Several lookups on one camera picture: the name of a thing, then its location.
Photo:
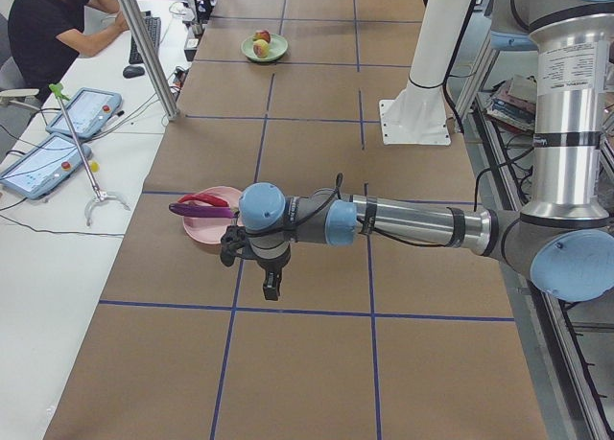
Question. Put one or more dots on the pink plate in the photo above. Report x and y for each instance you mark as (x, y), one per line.
(211, 230)

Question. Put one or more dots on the green plate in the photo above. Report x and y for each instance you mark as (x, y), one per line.
(278, 48)

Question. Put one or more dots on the purple eggplant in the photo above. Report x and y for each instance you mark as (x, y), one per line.
(202, 211)

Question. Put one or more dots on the lower teach pendant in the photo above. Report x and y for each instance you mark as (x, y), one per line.
(41, 170)

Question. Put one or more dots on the red green pomegranate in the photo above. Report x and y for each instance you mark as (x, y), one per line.
(263, 34)

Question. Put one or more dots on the seated person black shirt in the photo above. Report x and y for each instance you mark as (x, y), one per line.
(47, 36)

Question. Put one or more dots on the white pedestal column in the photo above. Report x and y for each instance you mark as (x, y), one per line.
(417, 115)

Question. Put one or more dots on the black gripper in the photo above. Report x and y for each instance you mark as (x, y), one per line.
(271, 266)

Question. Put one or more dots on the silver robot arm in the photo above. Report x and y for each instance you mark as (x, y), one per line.
(558, 240)

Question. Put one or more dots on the reacher grabber stick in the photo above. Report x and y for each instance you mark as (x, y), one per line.
(63, 125)

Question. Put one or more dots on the stack of magazines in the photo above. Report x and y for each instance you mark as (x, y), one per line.
(513, 103)

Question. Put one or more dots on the upper teach pendant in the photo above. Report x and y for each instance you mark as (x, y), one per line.
(90, 109)

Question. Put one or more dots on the teach pendant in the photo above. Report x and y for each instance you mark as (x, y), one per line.
(41, 170)
(90, 109)

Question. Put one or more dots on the red chili pepper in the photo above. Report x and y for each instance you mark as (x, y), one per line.
(204, 198)

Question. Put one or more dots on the yellow pink peach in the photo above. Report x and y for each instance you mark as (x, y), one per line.
(261, 49)

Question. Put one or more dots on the aluminium frame post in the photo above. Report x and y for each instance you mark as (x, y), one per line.
(149, 55)

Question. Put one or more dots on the black computer mouse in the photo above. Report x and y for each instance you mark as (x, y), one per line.
(133, 71)

